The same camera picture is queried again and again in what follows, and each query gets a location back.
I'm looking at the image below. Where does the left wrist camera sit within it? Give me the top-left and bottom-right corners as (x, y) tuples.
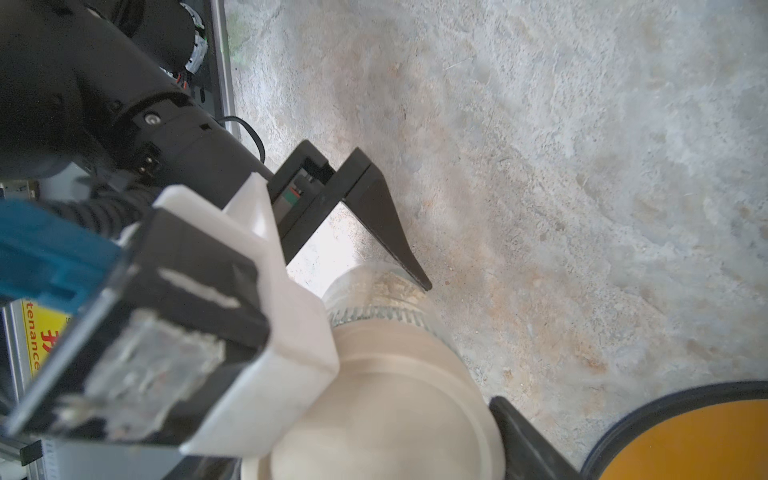
(1, 174), (339, 458)

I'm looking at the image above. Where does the yellow maintenance status card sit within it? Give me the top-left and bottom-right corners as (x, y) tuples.
(21, 299), (70, 376)

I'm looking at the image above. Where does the clear oatmeal jar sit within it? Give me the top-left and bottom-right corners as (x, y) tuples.
(323, 262), (459, 354)

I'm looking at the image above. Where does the orange trash bin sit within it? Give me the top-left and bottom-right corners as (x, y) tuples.
(581, 380), (767, 479)

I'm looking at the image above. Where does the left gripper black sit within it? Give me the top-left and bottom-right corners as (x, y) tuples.
(267, 140), (432, 291)

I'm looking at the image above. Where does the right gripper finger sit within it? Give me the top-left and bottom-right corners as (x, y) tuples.
(489, 396), (581, 480)

